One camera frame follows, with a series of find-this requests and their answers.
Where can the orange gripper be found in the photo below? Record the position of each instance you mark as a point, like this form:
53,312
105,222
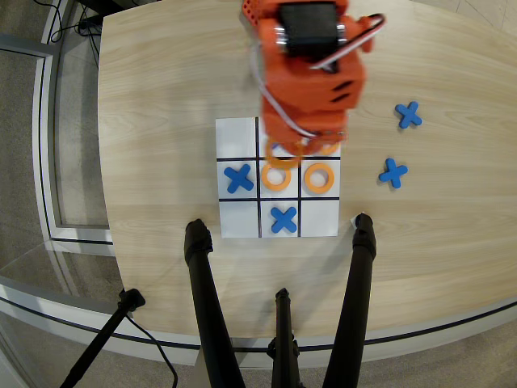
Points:
304,123

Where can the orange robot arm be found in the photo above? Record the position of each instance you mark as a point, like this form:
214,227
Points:
307,28

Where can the blue foam cross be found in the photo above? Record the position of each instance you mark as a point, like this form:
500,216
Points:
393,173
284,220
276,148
238,179
408,115

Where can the white tic-tac-toe grid sheet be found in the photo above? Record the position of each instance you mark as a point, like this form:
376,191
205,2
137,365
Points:
236,137

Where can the small white tape piece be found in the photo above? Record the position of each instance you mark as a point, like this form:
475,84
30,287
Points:
352,220

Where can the short black tripod leg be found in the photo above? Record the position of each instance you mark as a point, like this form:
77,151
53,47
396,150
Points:
284,331

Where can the thin black stand leg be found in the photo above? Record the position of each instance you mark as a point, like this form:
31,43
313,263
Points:
105,335

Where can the grey metal floor frame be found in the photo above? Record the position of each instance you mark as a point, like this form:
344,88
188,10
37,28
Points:
44,141

